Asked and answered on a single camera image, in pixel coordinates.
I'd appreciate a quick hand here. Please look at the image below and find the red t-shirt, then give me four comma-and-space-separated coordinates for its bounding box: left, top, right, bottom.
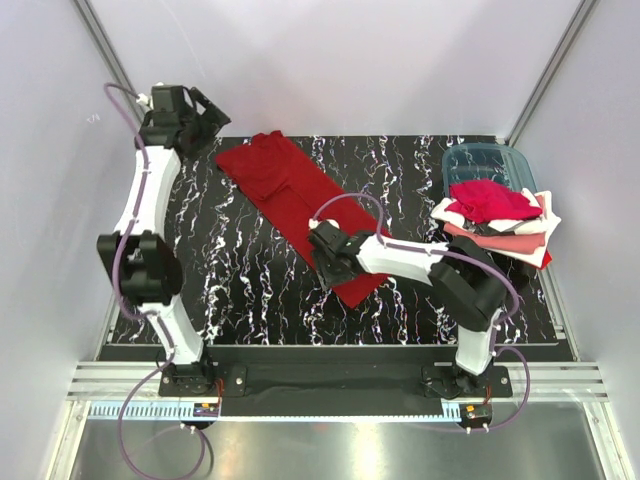
215, 131, 387, 308

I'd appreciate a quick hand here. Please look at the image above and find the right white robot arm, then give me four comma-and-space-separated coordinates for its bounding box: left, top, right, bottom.
308, 220, 519, 397

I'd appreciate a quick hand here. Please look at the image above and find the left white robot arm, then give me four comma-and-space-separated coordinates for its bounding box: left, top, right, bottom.
96, 83, 230, 396

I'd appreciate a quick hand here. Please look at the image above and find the black marble pattern mat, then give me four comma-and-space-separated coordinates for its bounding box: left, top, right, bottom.
110, 135, 559, 347

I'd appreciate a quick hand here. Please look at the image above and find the crimson t-shirt on pile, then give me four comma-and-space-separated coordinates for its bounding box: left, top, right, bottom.
446, 179, 543, 224

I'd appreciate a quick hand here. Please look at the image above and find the clear blue plastic bin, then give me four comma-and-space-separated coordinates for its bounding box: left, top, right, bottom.
442, 143, 536, 196

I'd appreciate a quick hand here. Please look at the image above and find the left connector box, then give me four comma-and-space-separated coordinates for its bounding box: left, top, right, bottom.
192, 402, 221, 418

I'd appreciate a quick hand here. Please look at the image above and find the connector box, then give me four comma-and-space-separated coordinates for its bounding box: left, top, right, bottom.
192, 402, 221, 418
460, 403, 493, 429

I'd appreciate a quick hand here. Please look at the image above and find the right connector box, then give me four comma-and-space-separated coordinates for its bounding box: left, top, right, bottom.
460, 403, 493, 429

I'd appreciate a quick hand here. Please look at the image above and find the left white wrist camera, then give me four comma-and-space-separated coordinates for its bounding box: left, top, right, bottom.
136, 93, 153, 112

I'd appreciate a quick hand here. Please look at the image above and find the left aluminium frame post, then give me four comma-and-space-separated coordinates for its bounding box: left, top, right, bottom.
71, 0, 150, 151

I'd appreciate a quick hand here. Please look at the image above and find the aluminium frame post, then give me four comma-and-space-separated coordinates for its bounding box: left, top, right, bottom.
505, 0, 600, 147
71, 0, 150, 151

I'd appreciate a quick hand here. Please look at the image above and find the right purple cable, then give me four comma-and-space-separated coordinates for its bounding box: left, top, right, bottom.
312, 192, 532, 434

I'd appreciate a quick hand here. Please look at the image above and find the front aluminium rail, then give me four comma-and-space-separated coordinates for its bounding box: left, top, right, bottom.
67, 362, 607, 402

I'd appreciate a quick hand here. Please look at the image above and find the right aluminium frame post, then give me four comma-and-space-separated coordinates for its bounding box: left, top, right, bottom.
505, 0, 600, 147

